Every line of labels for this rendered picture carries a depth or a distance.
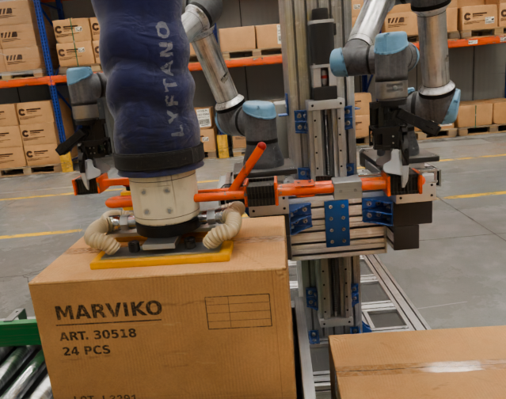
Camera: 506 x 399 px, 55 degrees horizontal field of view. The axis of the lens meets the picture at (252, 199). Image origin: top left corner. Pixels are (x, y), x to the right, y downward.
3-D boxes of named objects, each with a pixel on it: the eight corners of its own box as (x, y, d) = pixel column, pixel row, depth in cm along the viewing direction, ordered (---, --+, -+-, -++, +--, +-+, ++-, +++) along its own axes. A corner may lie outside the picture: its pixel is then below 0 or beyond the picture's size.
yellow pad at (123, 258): (89, 271, 117) (85, 251, 116) (104, 255, 126) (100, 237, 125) (230, 262, 114) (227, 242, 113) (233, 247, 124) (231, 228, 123)
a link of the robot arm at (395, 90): (403, 79, 119) (412, 80, 112) (403, 98, 121) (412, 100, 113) (372, 81, 120) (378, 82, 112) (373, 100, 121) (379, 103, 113)
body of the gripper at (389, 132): (369, 148, 124) (367, 100, 121) (403, 146, 124) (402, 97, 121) (374, 153, 117) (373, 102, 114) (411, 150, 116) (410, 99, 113)
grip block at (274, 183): (245, 208, 121) (242, 185, 119) (247, 198, 130) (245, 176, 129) (278, 206, 120) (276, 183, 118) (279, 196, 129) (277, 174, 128)
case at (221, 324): (59, 428, 122) (27, 283, 112) (112, 343, 161) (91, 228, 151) (298, 419, 118) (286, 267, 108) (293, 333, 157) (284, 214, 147)
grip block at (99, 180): (74, 195, 150) (71, 180, 149) (85, 188, 159) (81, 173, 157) (100, 193, 150) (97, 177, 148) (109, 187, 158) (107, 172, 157)
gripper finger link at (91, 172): (99, 188, 146) (98, 157, 147) (80, 188, 147) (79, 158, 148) (103, 188, 149) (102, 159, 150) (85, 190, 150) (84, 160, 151)
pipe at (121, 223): (90, 253, 118) (85, 231, 116) (122, 222, 142) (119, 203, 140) (229, 245, 115) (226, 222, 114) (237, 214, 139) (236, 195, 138)
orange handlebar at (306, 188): (62, 215, 126) (60, 202, 125) (104, 187, 155) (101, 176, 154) (428, 189, 119) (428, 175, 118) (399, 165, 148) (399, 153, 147)
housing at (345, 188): (334, 200, 120) (333, 183, 119) (331, 193, 127) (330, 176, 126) (363, 199, 120) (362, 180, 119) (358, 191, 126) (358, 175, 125)
